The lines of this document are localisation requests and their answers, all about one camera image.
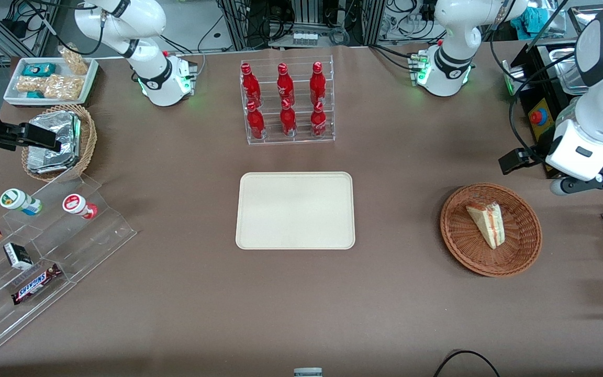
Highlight red cola bottle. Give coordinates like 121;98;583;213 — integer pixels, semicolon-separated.
309;61;328;106
241;63;262;107
280;98;298;138
246;101;266;140
310;101;328;139
276;63;296;106

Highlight clear acrylic bottle rack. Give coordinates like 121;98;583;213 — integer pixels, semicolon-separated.
239;54;336;146

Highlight clear bag of peanuts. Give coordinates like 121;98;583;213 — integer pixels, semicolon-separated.
58;44;89;75

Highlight teal cloth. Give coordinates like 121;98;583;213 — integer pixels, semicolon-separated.
511;6;544;40

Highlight beige plastic serving tray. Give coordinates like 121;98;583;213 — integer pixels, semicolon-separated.
236;172;356;250

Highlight large round wicker basket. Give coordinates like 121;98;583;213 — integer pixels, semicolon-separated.
440;182;543;278

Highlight snickers candy bar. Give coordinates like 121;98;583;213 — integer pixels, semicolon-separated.
11;263;63;306

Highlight foil wrapped packages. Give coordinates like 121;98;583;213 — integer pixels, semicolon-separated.
27;111;82;174

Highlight clear bag of rice crackers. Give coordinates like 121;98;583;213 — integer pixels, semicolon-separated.
16;76;47;95

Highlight black food warmer cabinet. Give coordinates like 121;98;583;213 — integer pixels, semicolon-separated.
501;41;603;180

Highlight green lid yogurt cup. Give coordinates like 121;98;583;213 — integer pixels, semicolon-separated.
0;188;42;216

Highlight teal snack package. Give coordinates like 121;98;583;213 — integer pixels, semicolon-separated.
23;63;57;78

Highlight clear acrylic stepped shelf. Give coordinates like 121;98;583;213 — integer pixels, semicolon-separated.
0;173;138;357

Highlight black cable loop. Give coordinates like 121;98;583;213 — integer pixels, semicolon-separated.
433;349;501;377

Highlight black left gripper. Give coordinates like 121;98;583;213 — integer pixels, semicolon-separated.
499;148;553;175

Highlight white rectangular snack tray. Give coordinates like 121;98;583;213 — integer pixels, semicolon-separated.
3;56;99;108

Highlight small black white box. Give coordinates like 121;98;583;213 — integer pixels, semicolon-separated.
3;242;34;271

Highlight triangle sandwich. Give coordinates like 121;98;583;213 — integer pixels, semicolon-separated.
465;202;506;250

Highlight steel food pan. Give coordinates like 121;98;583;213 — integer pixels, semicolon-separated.
549;46;598;96

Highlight small deep wicker basket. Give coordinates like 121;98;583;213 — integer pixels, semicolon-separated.
21;104;97;183

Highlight red lid yogurt cup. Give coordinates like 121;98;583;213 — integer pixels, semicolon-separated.
62;194;98;220

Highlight large clear bag of crackers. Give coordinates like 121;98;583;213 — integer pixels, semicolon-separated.
43;74;84;101

